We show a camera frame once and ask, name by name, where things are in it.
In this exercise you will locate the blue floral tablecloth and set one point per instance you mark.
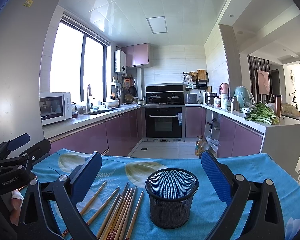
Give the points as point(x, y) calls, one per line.
point(206, 206)

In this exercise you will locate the black range hood stove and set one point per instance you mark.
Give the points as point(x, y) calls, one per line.
point(165, 94)

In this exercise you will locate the wooden chopstick five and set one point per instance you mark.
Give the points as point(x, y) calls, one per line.
point(112, 233)

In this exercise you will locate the chrome sink faucet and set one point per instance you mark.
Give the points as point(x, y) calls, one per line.
point(89, 107)

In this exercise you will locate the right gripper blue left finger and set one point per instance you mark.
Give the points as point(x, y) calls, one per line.
point(66, 191)

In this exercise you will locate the steel stock pot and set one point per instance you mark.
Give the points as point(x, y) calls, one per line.
point(210, 98)

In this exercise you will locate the green leafy vegetables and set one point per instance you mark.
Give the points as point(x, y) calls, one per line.
point(262, 113)

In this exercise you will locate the wooden chopstick four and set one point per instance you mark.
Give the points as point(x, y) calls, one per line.
point(112, 218)

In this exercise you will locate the white microwave oven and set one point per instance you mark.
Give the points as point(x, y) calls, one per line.
point(54, 107)

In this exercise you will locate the black mesh pen cup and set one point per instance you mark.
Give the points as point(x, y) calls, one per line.
point(171, 192)

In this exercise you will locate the wooden chopstick three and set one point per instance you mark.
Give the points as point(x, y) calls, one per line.
point(111, 213)

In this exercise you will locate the black built-in oven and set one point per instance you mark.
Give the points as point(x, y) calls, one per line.
point(164, 123)

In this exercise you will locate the cooking oil bottle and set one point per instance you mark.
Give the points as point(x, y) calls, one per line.
point(199, 146)

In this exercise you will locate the white water heater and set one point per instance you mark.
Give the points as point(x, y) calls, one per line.
point(120, 62)

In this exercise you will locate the pink upper cabinet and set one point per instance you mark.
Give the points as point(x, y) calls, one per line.
point(137, 55)

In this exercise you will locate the kitchen window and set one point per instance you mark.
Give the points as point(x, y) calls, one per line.
point(78, 59)

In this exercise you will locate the person left hand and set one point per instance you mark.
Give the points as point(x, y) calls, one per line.
point(16, 203)

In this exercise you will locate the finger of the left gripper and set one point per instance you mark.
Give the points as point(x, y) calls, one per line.
point(38, 152)
point(16, 143)

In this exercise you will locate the grey refrigerator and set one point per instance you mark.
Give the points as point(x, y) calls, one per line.
point(23, 28)

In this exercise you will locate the black wall spice rack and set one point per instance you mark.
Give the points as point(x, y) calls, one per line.
point(196, 80)

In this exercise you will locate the wooden chopstick six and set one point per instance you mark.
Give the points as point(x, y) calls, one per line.
point(124, 213)

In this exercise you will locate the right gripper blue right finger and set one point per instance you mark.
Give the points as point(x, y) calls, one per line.
point(265, 219)

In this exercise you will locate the brown tumbler cup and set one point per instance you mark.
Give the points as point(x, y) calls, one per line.
point(277, 104)

